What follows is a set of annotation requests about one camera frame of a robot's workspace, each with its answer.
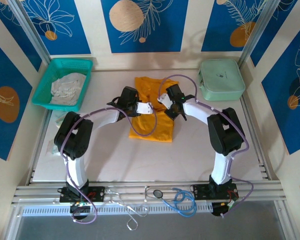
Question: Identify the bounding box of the aluminium frame post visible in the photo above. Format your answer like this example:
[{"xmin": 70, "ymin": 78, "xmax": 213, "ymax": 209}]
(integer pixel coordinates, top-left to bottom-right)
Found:
[
  {"xmin": 238, "ymin": 0, "xmax": 283, "ymax": 68},
  {"xmin": 6, "ymin": 0, "xmax": 53, "ymax": 62}
]

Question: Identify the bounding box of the black cable connector block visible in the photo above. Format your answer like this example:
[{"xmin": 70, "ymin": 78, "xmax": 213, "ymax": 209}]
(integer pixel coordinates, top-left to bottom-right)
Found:
[
  {"xmin": 211, "ymin": 201, "xmax": 235, "ymax": 218},
  {"xmin": 69, "ymin": 202, "xmax": 92, "ymax": 221}
]

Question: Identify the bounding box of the blue coiled cable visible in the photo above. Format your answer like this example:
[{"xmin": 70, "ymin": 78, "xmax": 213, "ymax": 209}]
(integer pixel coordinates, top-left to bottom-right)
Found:
[{"xmin": 162, "ymin": 187, "xmax": 198, "ymax": 218}]

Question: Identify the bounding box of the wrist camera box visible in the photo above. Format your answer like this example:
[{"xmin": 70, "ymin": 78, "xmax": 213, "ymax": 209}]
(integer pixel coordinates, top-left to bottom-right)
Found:
[
  {"xmin": 156, "ymin": 92, "xmax": 174, "ymax": 110},
  {"xmin": 136, "ymin": 101, "xmax": 155, "ymax": 116}
]

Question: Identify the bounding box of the white t-shirt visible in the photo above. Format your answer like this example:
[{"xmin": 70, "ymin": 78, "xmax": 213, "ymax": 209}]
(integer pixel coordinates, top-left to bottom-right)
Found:
[{"xmin": 49, "ymin": 72, "xmax": 88, "ymax": 106}]

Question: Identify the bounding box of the white slotted cable duct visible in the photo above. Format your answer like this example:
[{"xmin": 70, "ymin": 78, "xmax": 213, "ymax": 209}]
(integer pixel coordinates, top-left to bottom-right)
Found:
[{"xmin": 21, "ymin": 204, "xmax": 213, "ymax": 217}]

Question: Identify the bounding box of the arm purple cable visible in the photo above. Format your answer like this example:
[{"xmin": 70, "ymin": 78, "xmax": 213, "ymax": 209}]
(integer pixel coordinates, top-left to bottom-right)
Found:
[
  {"xmin": 59, "ymin": 108, "xmax": 158, "ymax": 224},
  {"xmin": 158, "ymin": 74, "xmax": 255, "ymax": 219}
]

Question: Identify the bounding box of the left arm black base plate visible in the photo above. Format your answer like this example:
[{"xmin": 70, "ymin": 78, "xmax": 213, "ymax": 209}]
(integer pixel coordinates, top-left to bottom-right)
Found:
[{"xmin": 57, "ymin": 186, "xmax": 106, "ymax": 204}]

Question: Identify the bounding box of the white loose cable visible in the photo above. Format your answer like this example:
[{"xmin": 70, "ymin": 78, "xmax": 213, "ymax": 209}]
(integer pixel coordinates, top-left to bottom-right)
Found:
[{"xmin": 107, "ymin": 188, "xmax": 150, "ymax": 231}]

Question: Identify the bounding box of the yellow t-shirt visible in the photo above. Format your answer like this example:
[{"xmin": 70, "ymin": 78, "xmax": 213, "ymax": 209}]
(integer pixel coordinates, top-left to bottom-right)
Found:
[{"xmin": 128, "ymin": 76, "xmax": 180, "ymax": 144}]

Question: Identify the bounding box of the teal plastic basket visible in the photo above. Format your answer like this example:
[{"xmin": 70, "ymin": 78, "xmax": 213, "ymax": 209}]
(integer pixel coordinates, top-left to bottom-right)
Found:
[{"xmin": 31, "ymin": 57, "xmax": 94, "ymax": 113}]

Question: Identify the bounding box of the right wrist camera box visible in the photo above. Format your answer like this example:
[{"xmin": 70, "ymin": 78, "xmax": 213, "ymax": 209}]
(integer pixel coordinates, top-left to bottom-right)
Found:
[{"xmin": 156, "ymin": 92, "xmax": 174, "ymax": 110}]

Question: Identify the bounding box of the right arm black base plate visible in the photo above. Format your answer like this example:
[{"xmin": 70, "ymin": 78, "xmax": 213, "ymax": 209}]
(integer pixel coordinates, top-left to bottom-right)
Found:
[{"xmin": 189, "ymin": 183, "xmax": 240, "ymax": 201}]

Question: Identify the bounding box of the clear plastic bag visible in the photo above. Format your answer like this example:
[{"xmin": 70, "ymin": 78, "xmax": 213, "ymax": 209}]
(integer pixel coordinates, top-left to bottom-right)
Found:
[{"xmin": 45, "ymin": 139, "xmax": 64, "ymax": 157}]

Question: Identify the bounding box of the aluminium frame rail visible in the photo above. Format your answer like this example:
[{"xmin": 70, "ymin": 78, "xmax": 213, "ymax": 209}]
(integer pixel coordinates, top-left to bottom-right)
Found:
[{"xmin": 11, "ymin": 179, "xmax": 288, "ymax": 208}]

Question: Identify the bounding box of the plastic packet with cream content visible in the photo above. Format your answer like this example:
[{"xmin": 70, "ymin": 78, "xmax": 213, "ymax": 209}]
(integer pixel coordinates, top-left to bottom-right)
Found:
[{"xmin": 54, "ymin": 111, "xmax": 67, "ymax": 129}]

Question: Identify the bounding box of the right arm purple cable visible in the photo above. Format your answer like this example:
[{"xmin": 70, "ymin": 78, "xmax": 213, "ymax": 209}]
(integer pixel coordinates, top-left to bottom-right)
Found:
[{"xmin": 158, "ymin": 74, "xmax": 255, "ymax": 219}]

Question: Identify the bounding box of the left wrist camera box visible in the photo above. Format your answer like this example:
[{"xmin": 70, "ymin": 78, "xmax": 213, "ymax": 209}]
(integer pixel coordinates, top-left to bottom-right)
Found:
[{"xmin": 136, "ymin": 101, "xmax": 155, "ymax": 116}]

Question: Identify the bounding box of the mint green zip case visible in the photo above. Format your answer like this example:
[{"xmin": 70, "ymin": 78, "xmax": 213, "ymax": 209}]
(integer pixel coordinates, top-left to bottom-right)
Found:
[{"xmin": 197, "ymin": 58, "xmax": 246, "ymax": 102}]

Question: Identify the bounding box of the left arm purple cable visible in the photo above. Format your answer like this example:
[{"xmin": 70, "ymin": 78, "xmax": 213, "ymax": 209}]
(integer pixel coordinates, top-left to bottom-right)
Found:
[{"xmin": 59, "ymin": 108, "xmax": 158, "ymax": 224}]

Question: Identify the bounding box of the white table cloth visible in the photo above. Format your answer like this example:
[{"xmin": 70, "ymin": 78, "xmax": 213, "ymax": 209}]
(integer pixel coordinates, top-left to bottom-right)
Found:
[{"xmin": 32, "ymin": 69, "xmax": 270, "ymax": 183}]

